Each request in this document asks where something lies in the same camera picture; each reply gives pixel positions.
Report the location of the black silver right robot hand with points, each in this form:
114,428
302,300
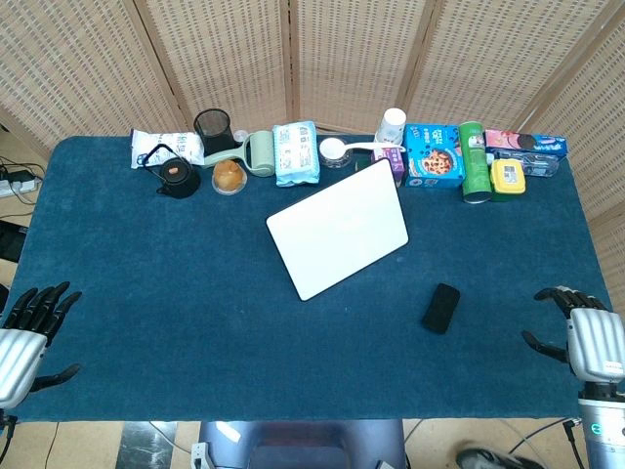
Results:
595,342

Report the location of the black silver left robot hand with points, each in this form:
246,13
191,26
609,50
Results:
22,352

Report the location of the black rectangular sponge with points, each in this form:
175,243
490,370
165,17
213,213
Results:
441,309

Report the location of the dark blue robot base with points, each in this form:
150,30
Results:
303,444

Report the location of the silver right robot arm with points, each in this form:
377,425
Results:
603,430

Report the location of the white dry-erase board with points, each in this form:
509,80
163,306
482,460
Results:
337,229

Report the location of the grey sneaker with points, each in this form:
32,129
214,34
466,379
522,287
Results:
498,460

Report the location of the white power strip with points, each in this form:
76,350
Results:
19,185

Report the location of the blue felt table cover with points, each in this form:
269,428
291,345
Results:
195,293

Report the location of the green container yellow lid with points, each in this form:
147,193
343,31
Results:
508,178

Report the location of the pink blue biscuit box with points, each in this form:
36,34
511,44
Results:
532,142

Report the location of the green chips can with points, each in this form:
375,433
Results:
475,166

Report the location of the black cast iron teapot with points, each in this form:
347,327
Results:
177,177

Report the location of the white snack bag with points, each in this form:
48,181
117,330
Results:
151,146

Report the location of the blue cookie box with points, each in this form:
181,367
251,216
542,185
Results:
434,156

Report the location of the small purple carton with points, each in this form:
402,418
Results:
395,161

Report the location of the orange fruit jelly cup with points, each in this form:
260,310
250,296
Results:
228,177

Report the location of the black mesh pen holder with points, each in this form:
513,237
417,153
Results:
214,129

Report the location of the white plastic bottle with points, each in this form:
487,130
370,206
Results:
392,126

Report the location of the pale green lint roller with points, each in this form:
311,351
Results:
260,154

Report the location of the white plastic scoop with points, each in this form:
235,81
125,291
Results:
334,148

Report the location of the light blue wet wipes pack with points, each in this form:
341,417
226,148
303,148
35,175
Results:
296,154

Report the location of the woven bamboo folding screen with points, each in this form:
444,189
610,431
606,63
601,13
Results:
244,54

